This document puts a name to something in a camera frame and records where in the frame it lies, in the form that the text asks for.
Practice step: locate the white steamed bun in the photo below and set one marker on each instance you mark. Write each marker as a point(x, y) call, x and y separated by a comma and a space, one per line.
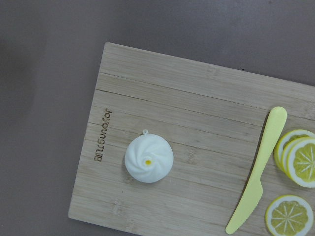
point(149, 157)

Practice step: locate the yellow plastic knife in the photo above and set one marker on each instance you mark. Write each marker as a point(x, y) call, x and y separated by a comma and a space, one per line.
point(253, 191)

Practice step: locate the lemon slice stack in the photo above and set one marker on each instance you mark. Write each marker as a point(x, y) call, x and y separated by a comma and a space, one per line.
point(294, 154)

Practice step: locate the single lemon slice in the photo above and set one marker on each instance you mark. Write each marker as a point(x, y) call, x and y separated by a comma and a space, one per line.
point(289, 215)

